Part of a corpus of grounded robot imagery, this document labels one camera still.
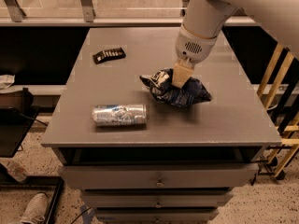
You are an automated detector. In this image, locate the white sneaker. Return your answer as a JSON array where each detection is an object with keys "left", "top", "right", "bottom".
[{"left": 21, "top": 192, "right": 48, "bottom": 224}]

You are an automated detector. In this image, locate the grey drawer cabinet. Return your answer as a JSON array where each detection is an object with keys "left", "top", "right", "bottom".
[{"left": 41, "top": 26, "right": 283, "bottom": 224}]

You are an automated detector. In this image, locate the crumpled white paper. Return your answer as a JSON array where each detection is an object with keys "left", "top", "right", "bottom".
[{"left": 0, "top": 75, "right": 15, "bottom": 90}]

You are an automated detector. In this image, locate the bottom grey drawer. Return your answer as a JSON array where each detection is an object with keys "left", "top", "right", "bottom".
[{"left": 95, "top": 208, "right": 218, "bottom": 222}]

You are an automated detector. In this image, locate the black snack bar wrapper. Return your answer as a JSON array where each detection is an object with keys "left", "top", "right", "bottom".
[{"left": 93, "top": 48, "right": 126, "bottom": 64}]

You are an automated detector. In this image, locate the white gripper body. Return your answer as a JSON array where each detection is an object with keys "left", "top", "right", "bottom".
[{"left": 175, "top": 24, "right": 217, "bottom": 65}]

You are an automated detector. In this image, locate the black side table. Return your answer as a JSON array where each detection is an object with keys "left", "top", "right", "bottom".
[{"left": 0, "top": 88, "right": 40, "bottom": 158}]

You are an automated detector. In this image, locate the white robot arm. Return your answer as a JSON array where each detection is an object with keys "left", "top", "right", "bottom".
[{"left": 172, "top": 0, "right": 299, "bottom": 88}]

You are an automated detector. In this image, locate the top grey drawer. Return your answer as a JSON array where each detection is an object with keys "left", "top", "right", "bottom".
[{"left": 58, "top": 163, "right": 258, "bottom": 189}]

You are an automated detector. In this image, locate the grey drawer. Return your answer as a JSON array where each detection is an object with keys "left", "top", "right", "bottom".
[
  {"left": 81, "top": 189, "right": 233, "bottom": 208},
  {"left": 58, "top": 163, "right": 258, "bottom": 189},
  {"left": 95, "top": 208, "right": 218, "bottom": 222}
]

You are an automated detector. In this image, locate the metal railing ledge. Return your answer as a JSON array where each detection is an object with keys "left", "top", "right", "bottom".
[{"left": 0, "top": 16, "right": 260, "bottom": 28}]

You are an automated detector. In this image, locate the silver redbull can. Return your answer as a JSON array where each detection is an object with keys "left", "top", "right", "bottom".
[{"left": 92, "top": 105, "right": 147, "bottom": 127}]

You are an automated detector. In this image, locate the blue chip bag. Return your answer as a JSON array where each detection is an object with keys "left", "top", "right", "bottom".
[{"left": 139, "top": 69, "right": 212, "bottom": 107}]

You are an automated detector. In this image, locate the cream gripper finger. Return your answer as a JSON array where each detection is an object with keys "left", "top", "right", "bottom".
[{"left": 172, "top": 61, "right": 194, "bottom": 89}]

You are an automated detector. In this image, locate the middle grey drawer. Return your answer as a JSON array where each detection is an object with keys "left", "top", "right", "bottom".
[{"left": 81, "top": 189, "right": 233, "bottom": 208}]

